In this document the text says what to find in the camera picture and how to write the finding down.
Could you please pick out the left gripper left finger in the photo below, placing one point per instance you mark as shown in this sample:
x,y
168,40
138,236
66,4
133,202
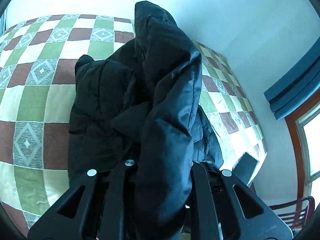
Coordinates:
x,y
93,208

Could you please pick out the checkered patchwork bedspread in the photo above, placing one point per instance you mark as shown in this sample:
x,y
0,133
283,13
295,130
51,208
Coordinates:
x,y
38,89

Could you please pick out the blue curtain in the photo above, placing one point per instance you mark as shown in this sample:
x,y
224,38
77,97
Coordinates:
x,y
296,86

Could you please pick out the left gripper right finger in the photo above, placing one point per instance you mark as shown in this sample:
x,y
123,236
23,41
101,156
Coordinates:
x,y
223,207

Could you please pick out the wooden window frame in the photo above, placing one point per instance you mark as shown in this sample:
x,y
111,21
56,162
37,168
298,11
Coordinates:
x,y
297,142

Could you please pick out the black puffer jacket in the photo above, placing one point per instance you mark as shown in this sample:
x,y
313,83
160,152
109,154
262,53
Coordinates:
x,y
142,103

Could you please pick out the dark wooden chair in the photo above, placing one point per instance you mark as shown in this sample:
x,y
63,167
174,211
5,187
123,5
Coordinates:
x,y
297,219

